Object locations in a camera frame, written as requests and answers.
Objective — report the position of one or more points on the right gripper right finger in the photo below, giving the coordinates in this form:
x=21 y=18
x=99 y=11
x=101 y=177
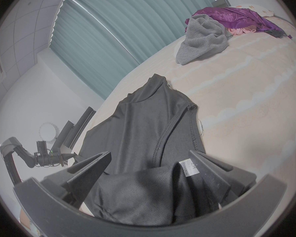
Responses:
x=212 y=179

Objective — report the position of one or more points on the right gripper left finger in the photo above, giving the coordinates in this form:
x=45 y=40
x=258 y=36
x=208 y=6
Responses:
x=86 y=181

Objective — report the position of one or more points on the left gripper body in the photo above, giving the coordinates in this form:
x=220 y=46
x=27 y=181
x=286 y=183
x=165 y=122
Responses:
x=54 y=159

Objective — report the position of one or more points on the black T-shirt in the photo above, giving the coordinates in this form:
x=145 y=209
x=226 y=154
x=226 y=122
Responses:
x=143 y=132

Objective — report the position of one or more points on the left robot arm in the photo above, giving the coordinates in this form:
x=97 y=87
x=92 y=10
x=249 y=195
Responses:
x=9 y=157

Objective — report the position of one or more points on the bed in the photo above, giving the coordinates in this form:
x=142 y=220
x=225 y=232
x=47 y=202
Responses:
x=249 y=95

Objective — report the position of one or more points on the round white framed mirror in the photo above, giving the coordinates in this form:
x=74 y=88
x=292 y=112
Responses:
x=47 y=131

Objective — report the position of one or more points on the black chest of drawers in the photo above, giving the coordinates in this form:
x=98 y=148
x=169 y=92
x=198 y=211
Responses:
x=76 y=127

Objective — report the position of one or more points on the blue-green curtain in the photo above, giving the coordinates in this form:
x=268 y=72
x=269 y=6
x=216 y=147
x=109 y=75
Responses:
x=150 y=16
x=88 y=53

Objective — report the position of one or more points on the grey knit garment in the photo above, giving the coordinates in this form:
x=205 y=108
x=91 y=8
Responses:
x=202 y=41

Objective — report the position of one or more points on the pink garment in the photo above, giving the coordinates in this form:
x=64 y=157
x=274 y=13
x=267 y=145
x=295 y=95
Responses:
x=239 y=31

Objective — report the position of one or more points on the dark grey lace garment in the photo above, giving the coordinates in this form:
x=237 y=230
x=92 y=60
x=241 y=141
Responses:
x=277 y=33

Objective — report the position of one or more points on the purple satin garment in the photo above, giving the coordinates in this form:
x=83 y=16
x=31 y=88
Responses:
x=231 y=16

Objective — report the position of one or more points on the grey bedside table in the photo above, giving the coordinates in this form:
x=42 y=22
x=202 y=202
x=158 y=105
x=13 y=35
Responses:
x=219 y=3

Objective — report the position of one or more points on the white printed pillow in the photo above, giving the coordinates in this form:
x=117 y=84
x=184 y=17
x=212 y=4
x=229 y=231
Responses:
x=261 y=9

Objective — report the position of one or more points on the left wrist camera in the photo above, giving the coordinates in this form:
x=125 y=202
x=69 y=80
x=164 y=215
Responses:
x=41 y=147

